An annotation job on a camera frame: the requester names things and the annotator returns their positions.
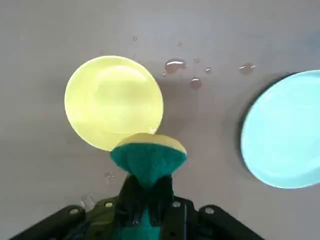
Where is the small yellow dish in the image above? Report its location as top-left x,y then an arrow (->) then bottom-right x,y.
64,55 -> 164,152

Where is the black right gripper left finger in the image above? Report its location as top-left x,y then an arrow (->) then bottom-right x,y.
11,173 -> 150,240

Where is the green and yellow sponge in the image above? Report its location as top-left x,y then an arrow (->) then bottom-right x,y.
109,133 -> 188,240

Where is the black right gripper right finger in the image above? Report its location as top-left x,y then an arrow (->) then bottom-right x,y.
149,174 -> 266,240

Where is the light blue plate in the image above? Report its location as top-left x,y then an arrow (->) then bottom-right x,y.
240,69 -> 320,190

